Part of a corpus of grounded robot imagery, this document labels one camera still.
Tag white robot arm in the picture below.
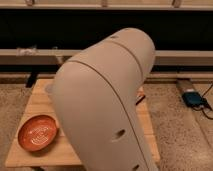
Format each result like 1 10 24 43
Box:
52 28 158 171

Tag blue power adapter box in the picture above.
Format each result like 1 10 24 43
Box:
182 92 206 107

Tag lower grey shelf rail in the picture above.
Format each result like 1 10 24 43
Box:
0 49 213 66

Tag grey shelf rail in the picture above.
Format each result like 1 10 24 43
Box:
0 49 213 66
0 3 213 11

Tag black cable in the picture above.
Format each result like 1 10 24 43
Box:
192 83 213 120

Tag upper grey shelf rail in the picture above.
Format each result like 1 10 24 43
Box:
0 3 213 11

